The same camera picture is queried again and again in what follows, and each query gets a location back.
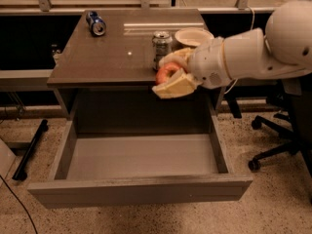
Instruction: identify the white paper bowl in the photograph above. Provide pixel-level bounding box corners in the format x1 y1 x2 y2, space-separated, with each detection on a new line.
175 27 214 47

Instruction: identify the metal window railing frame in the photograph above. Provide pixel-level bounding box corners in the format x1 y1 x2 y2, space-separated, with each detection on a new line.
0 0 312 16

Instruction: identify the red apple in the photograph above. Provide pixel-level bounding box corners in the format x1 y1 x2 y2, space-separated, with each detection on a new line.
155 62 181 85

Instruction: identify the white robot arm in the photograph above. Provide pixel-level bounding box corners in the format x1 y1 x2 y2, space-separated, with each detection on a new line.
152 0 312 98

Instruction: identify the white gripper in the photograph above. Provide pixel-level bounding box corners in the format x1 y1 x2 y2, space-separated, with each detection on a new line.
152 37 232 98

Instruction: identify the blue soda can lying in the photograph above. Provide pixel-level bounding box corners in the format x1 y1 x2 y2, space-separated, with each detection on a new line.
86 11 106 36

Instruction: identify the grey open drawer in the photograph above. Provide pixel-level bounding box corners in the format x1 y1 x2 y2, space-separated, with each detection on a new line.
27 87 254 210

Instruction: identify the grey cabinet counter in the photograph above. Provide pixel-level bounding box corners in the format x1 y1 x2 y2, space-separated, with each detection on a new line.
48 10 222 124

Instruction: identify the black floor cable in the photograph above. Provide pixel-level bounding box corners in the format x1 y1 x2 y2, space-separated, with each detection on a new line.
0 174 39 234

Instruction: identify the green silver upright can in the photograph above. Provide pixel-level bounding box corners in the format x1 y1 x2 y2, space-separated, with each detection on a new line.
152 30 173 70

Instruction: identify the black office chair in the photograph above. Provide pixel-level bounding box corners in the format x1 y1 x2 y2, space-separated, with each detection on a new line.
248 78 312 207

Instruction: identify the black bar on floor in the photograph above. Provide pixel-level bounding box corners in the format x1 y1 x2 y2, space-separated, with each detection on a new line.
13 119 49 180

